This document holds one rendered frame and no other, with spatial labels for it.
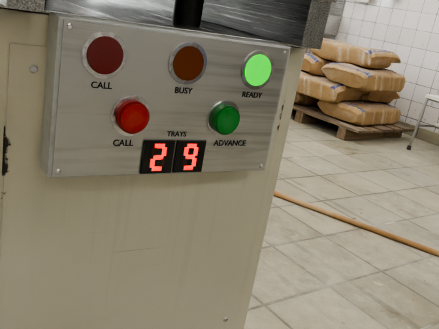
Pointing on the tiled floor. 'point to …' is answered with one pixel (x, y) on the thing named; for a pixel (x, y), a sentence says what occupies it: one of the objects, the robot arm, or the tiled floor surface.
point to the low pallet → (304, 113)
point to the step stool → (421, 117)
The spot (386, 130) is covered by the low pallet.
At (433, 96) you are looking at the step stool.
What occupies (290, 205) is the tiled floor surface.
